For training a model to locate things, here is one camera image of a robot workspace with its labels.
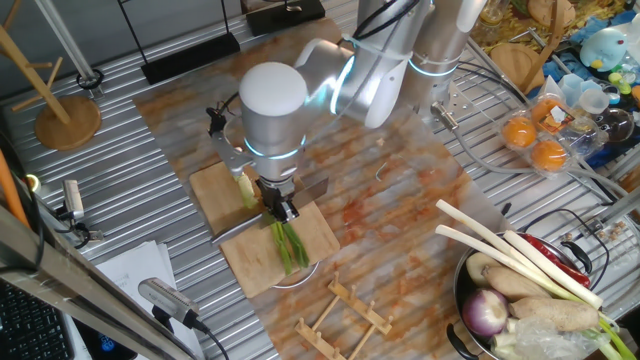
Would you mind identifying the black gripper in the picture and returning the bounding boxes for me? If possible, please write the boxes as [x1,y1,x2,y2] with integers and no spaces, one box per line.
[257,178,302,224]

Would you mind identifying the clear plastic bag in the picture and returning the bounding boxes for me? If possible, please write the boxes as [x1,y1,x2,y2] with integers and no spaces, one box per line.
[513,315,611,360]

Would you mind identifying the metal clamp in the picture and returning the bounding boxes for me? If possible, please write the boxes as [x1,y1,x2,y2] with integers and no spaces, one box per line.
[53,178,105,250]

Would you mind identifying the clear glass goblet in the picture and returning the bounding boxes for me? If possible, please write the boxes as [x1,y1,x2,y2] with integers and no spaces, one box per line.
[594,107,636,144]

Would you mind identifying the wooden cutting board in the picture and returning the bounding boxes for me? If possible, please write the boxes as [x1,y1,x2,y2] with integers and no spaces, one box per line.
[188,160,341,300]

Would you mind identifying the orange tube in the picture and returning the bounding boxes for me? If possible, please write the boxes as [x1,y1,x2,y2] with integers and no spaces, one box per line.
[0,148,31,230]

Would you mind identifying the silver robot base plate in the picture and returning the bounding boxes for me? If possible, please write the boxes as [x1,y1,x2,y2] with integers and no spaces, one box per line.
[399,62,476,126]

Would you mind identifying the black stand base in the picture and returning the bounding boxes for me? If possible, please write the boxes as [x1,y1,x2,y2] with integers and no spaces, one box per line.
[117,0,242,85]
[244,0,326,37]

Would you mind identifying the translucent blue plastic cup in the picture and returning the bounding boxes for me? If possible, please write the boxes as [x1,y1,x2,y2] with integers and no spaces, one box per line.
[558,73,602,107]

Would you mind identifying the red chili pepper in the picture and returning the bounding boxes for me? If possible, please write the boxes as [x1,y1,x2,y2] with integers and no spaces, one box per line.
[522,233,593,289]

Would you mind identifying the aluminium frame bar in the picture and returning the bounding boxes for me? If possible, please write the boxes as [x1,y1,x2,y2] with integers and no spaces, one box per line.
[0,204,199,360]

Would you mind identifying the steel kitchen cleaver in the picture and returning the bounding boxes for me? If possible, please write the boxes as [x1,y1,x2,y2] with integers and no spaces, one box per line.
[210,177,330,246]

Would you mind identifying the round orange fruit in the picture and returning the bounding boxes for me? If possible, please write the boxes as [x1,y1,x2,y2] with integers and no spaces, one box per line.
[530,139,568,173]
[530,97,566,127]
[501,116,538,150]

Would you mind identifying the black cooking pot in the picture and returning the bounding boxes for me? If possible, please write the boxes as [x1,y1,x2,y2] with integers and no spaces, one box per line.
[446,232,595,360]

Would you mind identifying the round wooden disc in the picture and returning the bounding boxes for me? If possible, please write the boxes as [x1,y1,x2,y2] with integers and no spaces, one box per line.
[0,0,103,152]

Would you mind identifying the blue cloth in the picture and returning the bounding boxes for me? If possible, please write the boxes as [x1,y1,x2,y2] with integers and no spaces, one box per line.
[529,8,640,170]

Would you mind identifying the silver tripod pole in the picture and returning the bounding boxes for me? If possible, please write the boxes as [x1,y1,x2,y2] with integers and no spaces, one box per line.
[33,0,106,100]

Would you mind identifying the thin black cable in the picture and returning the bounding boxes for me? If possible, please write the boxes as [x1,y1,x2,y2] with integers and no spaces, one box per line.
[519,208,612,292]

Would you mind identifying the white paper stack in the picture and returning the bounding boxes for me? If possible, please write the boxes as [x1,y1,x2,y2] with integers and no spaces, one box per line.
[94,240,206,360]

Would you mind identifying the translucent white plastic cup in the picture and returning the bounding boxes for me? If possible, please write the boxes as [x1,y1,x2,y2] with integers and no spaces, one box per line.
[578,88,611,116]

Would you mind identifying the brown yam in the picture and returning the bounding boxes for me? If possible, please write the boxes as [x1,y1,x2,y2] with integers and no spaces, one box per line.
[509,297,601,333]
[482,265,552,302]

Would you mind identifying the pale potato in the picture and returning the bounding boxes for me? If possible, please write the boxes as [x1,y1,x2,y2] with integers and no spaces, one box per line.
[465,252,504,288]

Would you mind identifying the green scallion stalk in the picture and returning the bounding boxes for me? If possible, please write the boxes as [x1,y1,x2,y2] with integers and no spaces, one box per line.
[263,212,311,277]

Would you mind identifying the orange marble pattern mat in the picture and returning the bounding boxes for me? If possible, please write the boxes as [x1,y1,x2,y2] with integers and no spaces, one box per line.
[132,17,507,360]

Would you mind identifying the black keyboard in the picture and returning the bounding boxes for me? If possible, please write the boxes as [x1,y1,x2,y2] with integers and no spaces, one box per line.
[0,279,76,360]

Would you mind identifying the wooden knife rack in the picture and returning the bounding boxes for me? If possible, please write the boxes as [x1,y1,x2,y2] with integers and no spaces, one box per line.
[293,272,395,360]

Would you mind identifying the red onion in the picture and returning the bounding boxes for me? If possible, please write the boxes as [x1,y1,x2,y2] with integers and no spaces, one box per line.
[461,288,511,338]

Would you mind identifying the wooden round base stand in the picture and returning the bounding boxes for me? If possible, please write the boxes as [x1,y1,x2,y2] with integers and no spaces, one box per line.
[489,0,567,95]

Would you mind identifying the aluminium profile rail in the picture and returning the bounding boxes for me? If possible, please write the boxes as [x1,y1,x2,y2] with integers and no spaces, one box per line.
[582,187,640,236]

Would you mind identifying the blue plush toy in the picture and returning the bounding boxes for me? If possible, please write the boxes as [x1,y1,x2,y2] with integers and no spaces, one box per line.
[579,27,629,73]

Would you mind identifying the grey robot hose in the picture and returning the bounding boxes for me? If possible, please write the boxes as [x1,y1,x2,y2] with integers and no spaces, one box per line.
[430,101,631,199]

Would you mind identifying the ribbed grey camera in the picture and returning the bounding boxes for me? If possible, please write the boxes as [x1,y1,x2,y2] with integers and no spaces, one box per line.
[137,277,201,330]

